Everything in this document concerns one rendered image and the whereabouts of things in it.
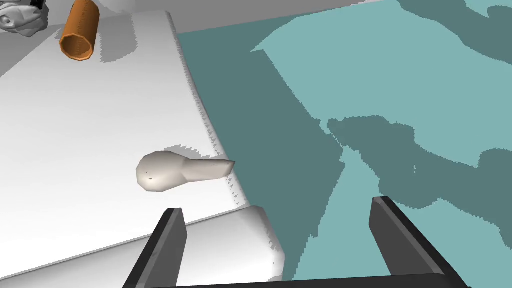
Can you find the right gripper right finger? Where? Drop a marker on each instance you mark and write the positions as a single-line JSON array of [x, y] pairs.
[[404, 248]]

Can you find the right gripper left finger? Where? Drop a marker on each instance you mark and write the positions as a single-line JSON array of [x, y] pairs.
[[164, 256]]

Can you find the beige bottle-shaped object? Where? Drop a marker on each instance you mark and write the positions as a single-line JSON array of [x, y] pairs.
[[168, 172]]

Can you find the orange cup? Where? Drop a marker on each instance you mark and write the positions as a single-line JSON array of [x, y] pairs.
[[81, 30]]

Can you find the white table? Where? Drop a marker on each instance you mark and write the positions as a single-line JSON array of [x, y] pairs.
[[80, 120]]

